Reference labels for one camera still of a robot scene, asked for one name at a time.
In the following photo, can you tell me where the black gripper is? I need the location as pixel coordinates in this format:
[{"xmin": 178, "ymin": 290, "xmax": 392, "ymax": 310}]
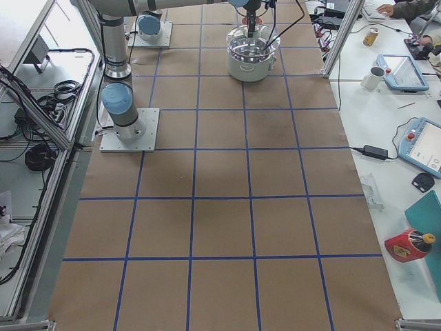
[{"xmin": 243, "ymin": 0, "xmax": 262, "ymax": 38}]

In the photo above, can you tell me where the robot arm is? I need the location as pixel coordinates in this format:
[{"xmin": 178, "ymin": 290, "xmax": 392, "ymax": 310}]
[{"xmin": 90, "ymin": 0, "xmax": 213, "ymax": 142}]

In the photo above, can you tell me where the light green electric pot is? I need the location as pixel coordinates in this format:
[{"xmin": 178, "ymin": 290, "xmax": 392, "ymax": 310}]
[{"xmin": 226, "ymin": 24, "xmax": 280, "ymax": 82}]

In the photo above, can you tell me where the yellow drink can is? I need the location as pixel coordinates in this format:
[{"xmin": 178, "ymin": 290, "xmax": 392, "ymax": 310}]
[{"xmin": 362, "ymin": 28, "xmax": 379, "ymax": 47}]

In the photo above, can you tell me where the white mug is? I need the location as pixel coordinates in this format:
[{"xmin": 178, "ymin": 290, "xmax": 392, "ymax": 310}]
[{"xmin": 360, "ymin": 66, "xmax": 385, "ymax": 90}]

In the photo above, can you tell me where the far teach pendant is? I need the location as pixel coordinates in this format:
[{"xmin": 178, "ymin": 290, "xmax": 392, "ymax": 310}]
[{"xmin": 376, "ymin": 54, "xmax": 429, "ymax": 92}]

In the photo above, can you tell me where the teach pendant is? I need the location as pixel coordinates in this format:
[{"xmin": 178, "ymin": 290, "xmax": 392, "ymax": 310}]
[
  {"xmin": 376, "ymin": 54, "xmax": 429, "ymax": 92},
  {"xmin": 398, "ymin": 117, "xmax": 441, "ymax": 179}
]

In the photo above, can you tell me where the black power adapter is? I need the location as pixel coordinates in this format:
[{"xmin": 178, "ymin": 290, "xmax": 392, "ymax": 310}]
[{"xmin": 350, "ymin": 145, "xmax": 397, "ymax": 161}]

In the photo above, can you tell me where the near teach pendant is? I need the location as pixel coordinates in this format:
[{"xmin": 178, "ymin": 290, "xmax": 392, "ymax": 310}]
[{"xmin": 398, "ymin": 117, "xmax": 441, "ymax": 179}]

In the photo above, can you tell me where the black mouse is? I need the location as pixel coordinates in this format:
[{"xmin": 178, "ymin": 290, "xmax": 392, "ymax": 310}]
[{"xmin": 411, "ymin": 172, "xmax": 435, "ymax": 193}]

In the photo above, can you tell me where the teal box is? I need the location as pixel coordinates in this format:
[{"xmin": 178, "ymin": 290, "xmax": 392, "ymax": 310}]
[{"xmin": 404, "ymin": 190, "xmax": 440, "ymax": 301}]

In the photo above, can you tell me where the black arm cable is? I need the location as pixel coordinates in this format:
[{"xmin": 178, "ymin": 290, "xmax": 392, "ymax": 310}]
[{"xmin": 263, "ymin": 0, "xmax": 307, "ymax": 52}]

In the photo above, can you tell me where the aluminium frame post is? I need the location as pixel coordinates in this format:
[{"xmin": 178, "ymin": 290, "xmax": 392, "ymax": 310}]
[{"xmin": 321, "ymin": 0, "xmax": 364, "ymax": 79}]

